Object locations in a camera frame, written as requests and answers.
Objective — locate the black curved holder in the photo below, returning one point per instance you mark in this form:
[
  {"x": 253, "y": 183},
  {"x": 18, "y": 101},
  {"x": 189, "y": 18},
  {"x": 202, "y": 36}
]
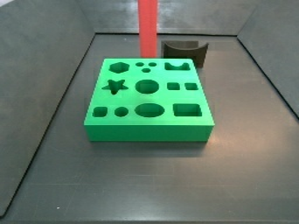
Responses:
[{"x": 176, "y": 49}]

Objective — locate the green shape-sorter block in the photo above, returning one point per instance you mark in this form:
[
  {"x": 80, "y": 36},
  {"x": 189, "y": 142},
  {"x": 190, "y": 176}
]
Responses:
[{"x": 149, "y": 100}]

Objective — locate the red double-square peg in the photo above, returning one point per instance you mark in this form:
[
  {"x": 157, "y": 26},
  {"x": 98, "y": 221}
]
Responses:
[{"x": 148, "y": 13}]

